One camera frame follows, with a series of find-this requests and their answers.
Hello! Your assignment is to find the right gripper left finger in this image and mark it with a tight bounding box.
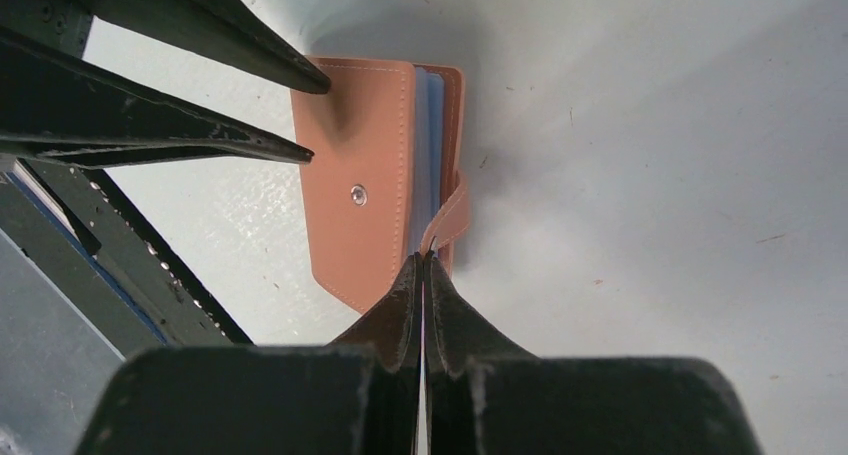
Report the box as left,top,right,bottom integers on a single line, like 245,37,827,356
76,254,422,454

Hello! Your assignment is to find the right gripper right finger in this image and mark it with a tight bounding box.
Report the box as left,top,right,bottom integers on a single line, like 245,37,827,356
422,255,761,454

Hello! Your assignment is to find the brown leather card holder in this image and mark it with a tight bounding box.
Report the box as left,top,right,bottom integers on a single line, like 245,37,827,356
291,57,471,313

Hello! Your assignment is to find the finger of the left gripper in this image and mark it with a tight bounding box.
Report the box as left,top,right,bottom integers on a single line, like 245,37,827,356
78,0,331,94
1,28,314,169

